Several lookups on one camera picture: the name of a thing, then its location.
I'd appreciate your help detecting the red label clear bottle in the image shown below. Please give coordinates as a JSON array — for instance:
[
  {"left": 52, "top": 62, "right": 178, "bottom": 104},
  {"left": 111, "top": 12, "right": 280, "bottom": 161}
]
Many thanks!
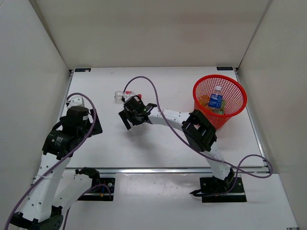
[{"left": 114, "top": 91, "right": 142, "bottom": 103}]

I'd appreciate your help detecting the blue label clear bottle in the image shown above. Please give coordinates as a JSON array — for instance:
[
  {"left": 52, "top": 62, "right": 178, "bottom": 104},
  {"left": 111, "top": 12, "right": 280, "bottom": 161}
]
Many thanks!
[{"left": 209, "top": 86, "right": 223, "bottom": 113}]

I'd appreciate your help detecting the green plastic bottle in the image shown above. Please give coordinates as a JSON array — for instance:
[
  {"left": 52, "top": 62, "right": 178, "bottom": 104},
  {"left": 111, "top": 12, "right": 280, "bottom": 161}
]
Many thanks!
[{"left": 215, "top": 100, "right": 226, "bottom": 115}]

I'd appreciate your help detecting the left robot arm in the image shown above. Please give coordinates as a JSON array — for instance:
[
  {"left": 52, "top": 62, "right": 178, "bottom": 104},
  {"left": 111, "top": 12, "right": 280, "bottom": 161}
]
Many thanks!
[{"left": 5, "top": 106, "right": 103, "bottom": 230}]

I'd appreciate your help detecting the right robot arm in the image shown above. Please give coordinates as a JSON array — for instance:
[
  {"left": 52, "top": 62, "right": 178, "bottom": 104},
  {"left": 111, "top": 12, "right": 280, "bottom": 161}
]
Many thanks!
[{"left": 119, "top": 95, "right": 235, "bottom": 192}]

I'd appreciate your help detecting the red mesh plastic bin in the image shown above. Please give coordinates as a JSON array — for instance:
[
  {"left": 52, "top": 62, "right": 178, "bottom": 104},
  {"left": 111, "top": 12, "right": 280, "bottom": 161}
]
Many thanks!
[{"left": 192, "top": 74, "right": 248, "bottom": 129}]

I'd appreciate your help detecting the left corner dark label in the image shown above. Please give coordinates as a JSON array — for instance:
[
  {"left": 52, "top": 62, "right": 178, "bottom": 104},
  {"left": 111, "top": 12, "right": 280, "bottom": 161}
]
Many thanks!
[{"left": 74, "top": 68, "right": 91, "bottom": 72}]

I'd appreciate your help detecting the corner dark label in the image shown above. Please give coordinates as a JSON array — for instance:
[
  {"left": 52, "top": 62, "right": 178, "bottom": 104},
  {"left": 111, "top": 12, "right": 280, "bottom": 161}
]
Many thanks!
[
  {"left": 74, "top": 68, "right": 91, "bottom": 72},
  {"left": 216, "top": 67, "right": 234, "bottom": 71}
]

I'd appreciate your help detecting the right corner dark label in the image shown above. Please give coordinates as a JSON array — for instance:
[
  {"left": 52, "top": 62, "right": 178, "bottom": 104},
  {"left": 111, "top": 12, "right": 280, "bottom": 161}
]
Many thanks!
[{"left": 216, "top": 67, "right": 234, "bottom": 71}]

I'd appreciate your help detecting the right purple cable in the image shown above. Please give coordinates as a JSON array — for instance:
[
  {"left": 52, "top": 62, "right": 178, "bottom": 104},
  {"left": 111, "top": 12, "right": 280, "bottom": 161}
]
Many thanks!
[{"left": 123, "top": 76, "right": 274, "bottom": 196}]

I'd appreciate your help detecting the aluminium table edge rail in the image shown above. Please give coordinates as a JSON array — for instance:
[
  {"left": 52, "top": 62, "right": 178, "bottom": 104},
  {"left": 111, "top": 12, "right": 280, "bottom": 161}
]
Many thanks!
[{"left": 68, "top": 167, "right": 226, "bottom": 174}]

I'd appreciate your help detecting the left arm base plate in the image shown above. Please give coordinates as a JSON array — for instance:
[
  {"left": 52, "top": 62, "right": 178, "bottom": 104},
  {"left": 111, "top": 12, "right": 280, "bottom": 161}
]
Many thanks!
[{"left": 69, "top": 174, "right": 116, "bottom": 202}]

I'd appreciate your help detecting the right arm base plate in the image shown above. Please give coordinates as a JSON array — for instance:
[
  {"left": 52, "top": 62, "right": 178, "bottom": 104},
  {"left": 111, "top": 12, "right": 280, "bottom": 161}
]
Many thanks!
[{"left": 190, "top": 177, "right": 247, "bottom": 203}]

